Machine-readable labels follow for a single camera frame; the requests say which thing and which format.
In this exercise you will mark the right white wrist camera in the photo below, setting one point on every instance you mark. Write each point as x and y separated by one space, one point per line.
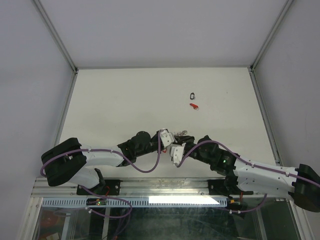
176 153

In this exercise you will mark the metal disc with key rings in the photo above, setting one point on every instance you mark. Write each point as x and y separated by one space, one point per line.
181 133

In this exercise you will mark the red key tag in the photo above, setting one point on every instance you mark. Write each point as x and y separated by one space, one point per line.
194 106

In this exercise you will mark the aluminium mounting rail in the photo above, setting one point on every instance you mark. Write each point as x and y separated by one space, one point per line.
134 187

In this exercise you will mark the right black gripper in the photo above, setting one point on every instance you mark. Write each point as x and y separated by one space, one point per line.
186 139

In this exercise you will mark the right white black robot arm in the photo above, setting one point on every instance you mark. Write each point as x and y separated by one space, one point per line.
298 184

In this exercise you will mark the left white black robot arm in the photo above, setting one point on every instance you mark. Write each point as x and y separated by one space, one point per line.
71 162

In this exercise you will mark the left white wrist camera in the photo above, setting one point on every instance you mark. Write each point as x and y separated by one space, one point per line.
167 138

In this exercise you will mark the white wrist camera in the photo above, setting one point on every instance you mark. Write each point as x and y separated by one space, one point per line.
176 153
167 138

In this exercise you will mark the black white key tag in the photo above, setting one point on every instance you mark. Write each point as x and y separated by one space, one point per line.
192 96

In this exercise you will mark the white slotted cable duct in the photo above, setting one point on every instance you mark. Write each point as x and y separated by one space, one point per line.
177 201

